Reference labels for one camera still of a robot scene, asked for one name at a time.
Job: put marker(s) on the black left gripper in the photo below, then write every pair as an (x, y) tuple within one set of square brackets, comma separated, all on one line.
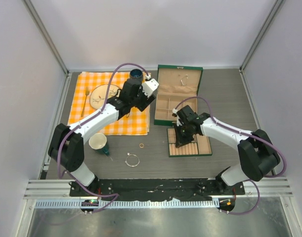
[(146, 101)]

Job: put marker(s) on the green jewelry box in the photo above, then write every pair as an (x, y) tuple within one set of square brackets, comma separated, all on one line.
[(171, 93)]

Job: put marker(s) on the white slotted cable duct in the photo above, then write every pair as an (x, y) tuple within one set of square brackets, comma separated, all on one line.
[(77, 203)]

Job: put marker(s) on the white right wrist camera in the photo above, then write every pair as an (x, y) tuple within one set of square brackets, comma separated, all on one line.
[(174, 114)]

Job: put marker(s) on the green jewelry tray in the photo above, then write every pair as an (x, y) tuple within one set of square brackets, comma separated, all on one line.
[(199, 146)]

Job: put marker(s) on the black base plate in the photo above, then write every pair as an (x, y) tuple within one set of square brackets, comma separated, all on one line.
[(189, 189)]

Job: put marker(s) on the dark blue cup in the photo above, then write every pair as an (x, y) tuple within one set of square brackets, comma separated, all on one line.
[(136, 74)]

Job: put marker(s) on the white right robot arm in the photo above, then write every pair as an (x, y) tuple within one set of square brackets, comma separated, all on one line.
[(257, 156)]

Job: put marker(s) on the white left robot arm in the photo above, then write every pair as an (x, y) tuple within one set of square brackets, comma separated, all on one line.
[(67, 143)]

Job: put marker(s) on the white green paper cup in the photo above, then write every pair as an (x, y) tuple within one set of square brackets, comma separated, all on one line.
[(99, 143)]

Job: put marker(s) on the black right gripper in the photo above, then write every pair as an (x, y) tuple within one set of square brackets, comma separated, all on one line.
[(181, 140)]

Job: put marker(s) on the gold fork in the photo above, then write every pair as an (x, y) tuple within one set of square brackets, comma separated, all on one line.
[(87, 91)]

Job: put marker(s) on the floral ceramic plate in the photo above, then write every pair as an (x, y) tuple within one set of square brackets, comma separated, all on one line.
[(98, 95)]

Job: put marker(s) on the orange checkered cloth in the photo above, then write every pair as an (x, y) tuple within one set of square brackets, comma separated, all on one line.
[(89, 96)]

